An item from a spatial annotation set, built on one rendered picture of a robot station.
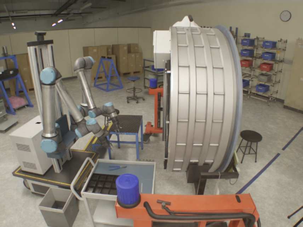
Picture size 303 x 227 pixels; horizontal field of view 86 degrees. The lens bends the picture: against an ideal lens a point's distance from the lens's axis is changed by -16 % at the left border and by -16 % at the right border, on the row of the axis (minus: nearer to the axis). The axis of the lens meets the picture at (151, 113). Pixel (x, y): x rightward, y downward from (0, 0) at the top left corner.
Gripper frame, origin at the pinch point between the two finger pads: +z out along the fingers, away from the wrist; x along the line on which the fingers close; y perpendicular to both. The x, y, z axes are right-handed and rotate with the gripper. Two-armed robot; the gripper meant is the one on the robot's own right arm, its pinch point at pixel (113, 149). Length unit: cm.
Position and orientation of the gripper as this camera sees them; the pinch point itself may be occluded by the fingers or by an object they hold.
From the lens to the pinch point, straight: 188.8
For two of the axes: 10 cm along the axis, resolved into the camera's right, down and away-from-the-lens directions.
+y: -9.2, 3.6, 1.7
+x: 0.3, 4.9, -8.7
